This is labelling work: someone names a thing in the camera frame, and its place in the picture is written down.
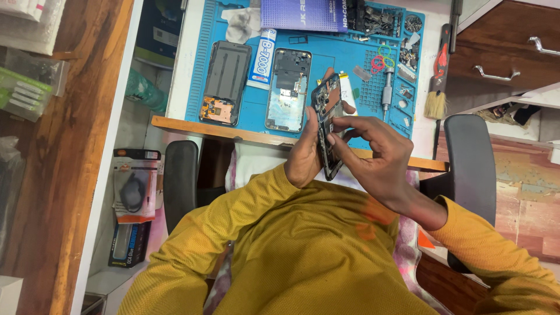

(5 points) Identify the white glue tube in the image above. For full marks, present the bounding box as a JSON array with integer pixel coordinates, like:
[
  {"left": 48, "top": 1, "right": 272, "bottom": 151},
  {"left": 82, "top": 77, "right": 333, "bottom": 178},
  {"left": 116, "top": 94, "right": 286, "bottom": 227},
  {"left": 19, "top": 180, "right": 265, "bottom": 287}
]
[{"left": 246, "top": 28, "right": 278, "bottom": 91}]

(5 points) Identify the crumpled white tissue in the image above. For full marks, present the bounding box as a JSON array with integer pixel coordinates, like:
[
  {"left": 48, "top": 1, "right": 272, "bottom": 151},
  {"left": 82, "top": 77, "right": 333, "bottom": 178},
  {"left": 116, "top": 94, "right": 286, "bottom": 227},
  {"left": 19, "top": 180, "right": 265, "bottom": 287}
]
[{"left": 220, "top": 7, "right": 262, "bottom": 45}]

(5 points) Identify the heap of black phone parts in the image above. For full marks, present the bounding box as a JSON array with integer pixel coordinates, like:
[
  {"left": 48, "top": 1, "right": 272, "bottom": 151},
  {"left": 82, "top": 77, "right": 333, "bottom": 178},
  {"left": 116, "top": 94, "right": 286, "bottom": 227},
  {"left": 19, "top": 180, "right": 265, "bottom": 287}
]
[{"left": 348, "top": 0, "right": 403, "bottom": 38}]

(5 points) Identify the person's yellow sweater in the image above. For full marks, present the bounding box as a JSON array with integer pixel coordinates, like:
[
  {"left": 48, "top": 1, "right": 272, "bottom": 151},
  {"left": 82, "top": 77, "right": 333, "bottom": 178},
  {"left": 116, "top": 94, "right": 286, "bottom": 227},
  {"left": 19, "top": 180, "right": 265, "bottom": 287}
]
[{"left": 117, "top": 163, "right": 560, "bottom": 315}]

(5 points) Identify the clear bag of green packets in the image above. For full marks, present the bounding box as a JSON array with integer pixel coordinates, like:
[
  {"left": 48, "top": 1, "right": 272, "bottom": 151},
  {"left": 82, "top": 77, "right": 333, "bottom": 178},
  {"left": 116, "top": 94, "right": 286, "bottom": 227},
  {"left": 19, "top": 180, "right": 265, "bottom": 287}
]
[{"left": 0, "top": 48, "right": 71, "bottom": 123}]

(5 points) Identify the grey plastic bag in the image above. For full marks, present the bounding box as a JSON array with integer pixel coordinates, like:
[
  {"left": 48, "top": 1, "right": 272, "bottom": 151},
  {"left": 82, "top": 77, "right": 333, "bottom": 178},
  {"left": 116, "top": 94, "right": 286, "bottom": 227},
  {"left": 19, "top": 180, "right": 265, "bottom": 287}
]
[{"left": 0, "top": 136, "right": 28, "bottom": 265}]

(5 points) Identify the round tin of screws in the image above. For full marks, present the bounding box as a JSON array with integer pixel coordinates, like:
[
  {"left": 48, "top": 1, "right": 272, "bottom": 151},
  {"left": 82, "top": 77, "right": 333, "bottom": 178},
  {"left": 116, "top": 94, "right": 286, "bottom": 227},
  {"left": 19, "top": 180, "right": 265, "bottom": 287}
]
[{"left": 404, "top": 15, "right": 423, "bottom": 34}]

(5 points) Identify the black phone frame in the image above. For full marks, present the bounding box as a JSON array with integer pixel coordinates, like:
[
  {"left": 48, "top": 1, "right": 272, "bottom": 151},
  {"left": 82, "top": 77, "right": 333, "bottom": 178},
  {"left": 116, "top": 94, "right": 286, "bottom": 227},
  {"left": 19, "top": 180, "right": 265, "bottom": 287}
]
[{"left": 310, "top": 73, "right": 347, "bottom": 182}]

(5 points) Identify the heap of small metal parts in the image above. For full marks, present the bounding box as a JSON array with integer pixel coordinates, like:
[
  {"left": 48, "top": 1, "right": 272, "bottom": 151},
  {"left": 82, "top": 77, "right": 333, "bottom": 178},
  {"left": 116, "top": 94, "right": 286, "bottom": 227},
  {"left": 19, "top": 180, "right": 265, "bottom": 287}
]
[{"left": 398, "top": 37, "right": 421, "bottom": 71}]

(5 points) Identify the dark blue green carton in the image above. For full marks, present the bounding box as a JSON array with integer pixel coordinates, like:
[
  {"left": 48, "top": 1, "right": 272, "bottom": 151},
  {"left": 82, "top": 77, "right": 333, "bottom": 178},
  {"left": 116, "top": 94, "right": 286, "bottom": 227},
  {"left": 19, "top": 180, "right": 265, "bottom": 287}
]
[{"left": 133, "top": 0, "right": 185, "bottom": 71}]

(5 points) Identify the black chair armrest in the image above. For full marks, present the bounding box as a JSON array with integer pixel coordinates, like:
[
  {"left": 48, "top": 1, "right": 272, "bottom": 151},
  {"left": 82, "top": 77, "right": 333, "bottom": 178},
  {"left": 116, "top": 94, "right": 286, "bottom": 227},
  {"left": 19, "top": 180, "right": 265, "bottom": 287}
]
[
  {"left": 419, "top": 114, "right": 498, "bottom": 274},
  {"left": 163, "top": 139, "right": 200, "bottom": 235}
]

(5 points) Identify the white phone battery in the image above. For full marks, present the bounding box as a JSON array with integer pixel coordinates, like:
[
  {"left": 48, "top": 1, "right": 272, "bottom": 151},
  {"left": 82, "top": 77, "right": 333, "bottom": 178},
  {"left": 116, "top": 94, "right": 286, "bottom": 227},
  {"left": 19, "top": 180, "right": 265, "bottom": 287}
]
[{"left": 339, "top": 72, "right": 359, "bottom": 117}]

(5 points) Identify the grey phone back housing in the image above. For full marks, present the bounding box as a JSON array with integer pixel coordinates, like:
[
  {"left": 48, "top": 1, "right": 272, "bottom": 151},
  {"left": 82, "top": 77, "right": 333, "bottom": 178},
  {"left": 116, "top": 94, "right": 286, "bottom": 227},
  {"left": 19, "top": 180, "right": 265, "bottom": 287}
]
[{"left": 265, "top": 47, "right": 313, "bottom": 134}]

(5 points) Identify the black red handled brush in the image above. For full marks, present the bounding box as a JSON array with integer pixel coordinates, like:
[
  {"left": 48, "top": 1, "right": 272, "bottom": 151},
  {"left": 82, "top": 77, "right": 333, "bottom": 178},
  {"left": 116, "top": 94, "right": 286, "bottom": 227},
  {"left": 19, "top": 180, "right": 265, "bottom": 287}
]
[{"left": 423, "top": 24, "right": 452, "bottom": 120}]

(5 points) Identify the grey metal tool handle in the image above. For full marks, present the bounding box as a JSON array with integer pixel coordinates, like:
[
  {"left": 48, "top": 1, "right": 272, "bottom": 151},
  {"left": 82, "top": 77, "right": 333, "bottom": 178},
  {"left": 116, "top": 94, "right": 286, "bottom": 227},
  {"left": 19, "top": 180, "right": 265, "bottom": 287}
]
[{"left": 449, "top": 0, "right": 464, "bottom": 54}]

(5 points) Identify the white box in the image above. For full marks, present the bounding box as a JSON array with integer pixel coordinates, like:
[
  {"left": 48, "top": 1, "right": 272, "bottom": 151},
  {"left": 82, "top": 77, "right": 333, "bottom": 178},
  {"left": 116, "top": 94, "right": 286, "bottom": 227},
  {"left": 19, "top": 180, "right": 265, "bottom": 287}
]
[{"left": 0, "top": 275, "right": 24, "bottom": 315}]

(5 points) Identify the brown wooden drawer cabinet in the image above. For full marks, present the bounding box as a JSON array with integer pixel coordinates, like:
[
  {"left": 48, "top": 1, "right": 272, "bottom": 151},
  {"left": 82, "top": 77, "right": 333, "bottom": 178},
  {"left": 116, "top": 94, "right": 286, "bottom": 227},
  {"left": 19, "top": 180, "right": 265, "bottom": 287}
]
[{"left": 445, "top": 0, "right": 560, "bottom": 91}]

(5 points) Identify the grey electric screwdriver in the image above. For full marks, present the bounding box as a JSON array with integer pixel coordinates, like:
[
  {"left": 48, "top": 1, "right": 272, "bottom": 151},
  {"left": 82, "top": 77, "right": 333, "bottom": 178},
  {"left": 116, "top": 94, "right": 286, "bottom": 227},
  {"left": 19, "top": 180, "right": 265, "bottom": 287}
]
[{"left": 381, "top": 67, "right": 395, "bottom": 122}]

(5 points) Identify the blue silicone repair mat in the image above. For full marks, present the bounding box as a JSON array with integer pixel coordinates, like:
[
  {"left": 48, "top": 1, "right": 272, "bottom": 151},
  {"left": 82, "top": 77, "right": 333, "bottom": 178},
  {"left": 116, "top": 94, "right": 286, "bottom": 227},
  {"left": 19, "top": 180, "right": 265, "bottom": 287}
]
[{"left": 185, "top": 0, "right": 426, "bottom": 152}]

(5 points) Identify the person's left hand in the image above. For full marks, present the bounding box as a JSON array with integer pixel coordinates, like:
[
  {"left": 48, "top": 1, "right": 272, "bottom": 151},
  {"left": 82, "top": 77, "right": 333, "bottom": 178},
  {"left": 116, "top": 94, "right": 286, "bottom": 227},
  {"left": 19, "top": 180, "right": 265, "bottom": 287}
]
[{"left": 283, "top": 67, "right": 357, "bottom": 190}]

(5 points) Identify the heap of black items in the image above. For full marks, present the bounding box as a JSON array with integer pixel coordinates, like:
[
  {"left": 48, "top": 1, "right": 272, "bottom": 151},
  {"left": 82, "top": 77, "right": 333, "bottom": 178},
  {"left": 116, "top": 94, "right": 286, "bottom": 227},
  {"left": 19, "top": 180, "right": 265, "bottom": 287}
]
[{"left": 476, "top": 102, "right": 544, "bottom": 128}]

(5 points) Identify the person's right hand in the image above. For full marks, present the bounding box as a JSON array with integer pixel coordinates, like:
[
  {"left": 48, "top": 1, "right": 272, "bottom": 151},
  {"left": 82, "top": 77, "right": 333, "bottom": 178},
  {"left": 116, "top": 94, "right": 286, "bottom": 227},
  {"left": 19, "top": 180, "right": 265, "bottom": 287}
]
[{"left": 326, "top": 115, "right": 415, "bottom": 205}]

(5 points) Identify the green plastic bottle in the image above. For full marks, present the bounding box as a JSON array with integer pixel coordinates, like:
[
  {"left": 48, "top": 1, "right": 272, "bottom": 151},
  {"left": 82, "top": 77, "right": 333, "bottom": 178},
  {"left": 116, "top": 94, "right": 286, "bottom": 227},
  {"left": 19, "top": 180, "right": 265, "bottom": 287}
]
[{"left": 125, "top": 67, "right": 169, "bottom": 113}]

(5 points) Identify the black phone display assembly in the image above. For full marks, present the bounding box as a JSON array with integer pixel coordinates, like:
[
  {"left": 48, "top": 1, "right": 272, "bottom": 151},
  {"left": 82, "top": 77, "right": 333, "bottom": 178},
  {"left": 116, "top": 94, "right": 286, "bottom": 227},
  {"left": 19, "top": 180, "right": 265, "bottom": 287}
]
[{"left": 199, "top": 40, "right": 253, "bottom": 127}]

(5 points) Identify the clear bag of white packets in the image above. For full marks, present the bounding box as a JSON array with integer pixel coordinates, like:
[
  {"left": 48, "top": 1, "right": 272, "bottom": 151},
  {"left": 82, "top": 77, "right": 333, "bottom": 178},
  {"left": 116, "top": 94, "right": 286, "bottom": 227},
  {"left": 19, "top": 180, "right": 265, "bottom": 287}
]
[{"left": 0, "top": 0, "right": 67, "bottom": 56}]

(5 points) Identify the silver drawer handle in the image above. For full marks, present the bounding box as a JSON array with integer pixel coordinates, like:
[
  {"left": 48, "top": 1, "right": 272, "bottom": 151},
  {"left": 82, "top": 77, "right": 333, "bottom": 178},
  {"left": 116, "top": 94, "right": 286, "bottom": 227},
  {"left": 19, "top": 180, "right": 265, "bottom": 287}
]
[
  {"left": 472, "top": 64, "right": 522, "bottom": 82},
  {"left": 528, "top": 36, "right": 560, "bottom": 57}
]

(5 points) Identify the purple printed box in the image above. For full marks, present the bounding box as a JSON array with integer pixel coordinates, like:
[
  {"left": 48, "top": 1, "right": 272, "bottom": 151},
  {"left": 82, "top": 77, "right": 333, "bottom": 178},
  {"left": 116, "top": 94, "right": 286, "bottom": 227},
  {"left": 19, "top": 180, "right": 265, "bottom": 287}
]
[{"left": 260, "top": 0, "right": 350, "bottom": 34}]

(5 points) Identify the black glue remover box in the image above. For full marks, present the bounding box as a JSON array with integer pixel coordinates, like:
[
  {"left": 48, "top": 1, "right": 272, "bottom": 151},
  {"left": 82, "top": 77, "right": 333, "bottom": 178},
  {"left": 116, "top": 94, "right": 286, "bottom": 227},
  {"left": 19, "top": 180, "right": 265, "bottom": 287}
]
[{"left": 108, "top": 220, "right": 152, "bottom": 269}]

